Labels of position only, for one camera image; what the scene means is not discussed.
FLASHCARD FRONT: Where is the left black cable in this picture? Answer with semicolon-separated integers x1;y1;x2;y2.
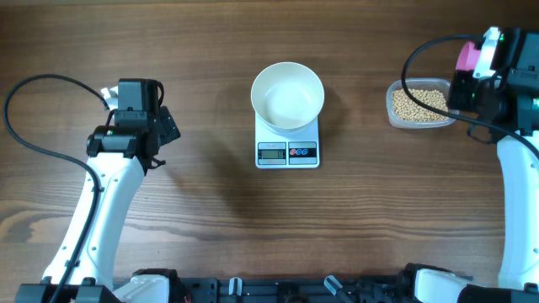
2;73;111;303

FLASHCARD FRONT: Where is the white digital kitchen scale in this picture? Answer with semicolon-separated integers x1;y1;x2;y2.
254;114;321;169

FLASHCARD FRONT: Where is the clear plastic container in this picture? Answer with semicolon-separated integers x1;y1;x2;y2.
386;78;457;129

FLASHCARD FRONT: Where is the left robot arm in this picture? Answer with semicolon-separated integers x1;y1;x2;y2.
15;78;183;302

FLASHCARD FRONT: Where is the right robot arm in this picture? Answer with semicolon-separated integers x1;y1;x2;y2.
403;27;538;302

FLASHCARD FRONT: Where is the white bowl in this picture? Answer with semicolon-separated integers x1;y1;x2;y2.
250;61;325;136

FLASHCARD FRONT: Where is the pink plastic scoop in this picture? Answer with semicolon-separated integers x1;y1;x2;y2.
456;41;481;72

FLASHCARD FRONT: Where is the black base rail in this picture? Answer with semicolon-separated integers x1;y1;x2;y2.
99;275;477;303

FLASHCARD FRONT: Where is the pile of soybeans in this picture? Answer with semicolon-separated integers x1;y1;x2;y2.
391;87;450;123

